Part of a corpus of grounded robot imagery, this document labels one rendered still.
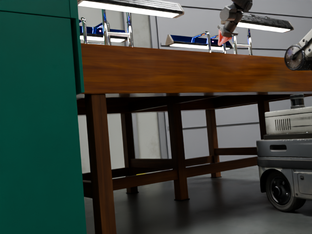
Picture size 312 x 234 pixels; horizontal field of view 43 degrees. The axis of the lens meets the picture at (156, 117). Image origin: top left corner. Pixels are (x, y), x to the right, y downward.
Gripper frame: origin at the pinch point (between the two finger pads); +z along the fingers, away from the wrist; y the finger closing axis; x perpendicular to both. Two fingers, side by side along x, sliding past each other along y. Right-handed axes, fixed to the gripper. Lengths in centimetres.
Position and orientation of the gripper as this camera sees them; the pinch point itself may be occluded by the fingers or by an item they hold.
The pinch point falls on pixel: (219, 43)
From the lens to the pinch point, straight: 210.1
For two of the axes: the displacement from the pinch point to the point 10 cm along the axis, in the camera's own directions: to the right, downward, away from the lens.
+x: 4.4, 7.1, -5.5
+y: -8.1, 0.5, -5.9
